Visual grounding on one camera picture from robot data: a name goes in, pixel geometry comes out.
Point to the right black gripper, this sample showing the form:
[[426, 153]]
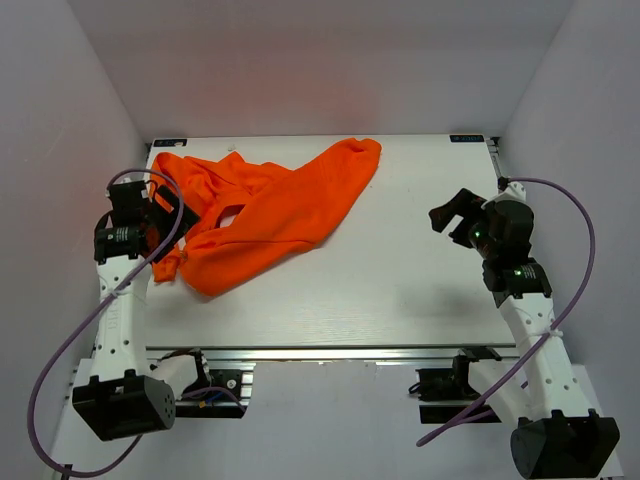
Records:
[[464, 204]]

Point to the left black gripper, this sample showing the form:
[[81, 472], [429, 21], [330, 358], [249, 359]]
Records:
[[172, 200]]

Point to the orange zip jacket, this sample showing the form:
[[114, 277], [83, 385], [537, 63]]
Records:
[[253, 216]]

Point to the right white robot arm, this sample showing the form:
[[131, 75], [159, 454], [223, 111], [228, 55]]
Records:
[[557, 433]]

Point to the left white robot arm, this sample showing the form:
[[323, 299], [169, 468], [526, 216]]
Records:
[[126, 394]]

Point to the right blue table label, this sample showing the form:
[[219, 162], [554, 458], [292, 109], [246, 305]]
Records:
[[466, 138]]

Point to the blue table label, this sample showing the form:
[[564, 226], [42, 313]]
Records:
[[466, 138], [169, 143]]

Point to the left blue table label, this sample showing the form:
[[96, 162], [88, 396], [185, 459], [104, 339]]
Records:
[[169, 143]]

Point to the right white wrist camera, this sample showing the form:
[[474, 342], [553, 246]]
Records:
[[509, 190]]

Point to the aluminium table front rail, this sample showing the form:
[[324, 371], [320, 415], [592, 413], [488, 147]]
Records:
[[324, 354]]

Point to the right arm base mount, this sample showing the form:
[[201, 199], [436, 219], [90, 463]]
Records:
[[445, 392]]

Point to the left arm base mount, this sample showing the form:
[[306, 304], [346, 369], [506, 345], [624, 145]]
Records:
[[199, 389]]

